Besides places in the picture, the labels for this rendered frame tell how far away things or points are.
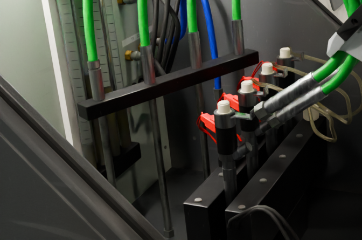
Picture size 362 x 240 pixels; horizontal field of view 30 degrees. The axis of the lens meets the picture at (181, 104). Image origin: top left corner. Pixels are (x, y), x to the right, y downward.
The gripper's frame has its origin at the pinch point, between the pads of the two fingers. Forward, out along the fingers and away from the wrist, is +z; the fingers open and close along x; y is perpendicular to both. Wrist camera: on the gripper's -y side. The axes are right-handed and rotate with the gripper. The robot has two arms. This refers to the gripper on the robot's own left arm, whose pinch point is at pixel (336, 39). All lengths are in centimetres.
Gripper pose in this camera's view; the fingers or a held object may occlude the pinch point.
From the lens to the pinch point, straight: 81.2
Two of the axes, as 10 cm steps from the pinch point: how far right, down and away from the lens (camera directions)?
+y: 7.2, 6.9, -1.1
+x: 6.0, -5.3, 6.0
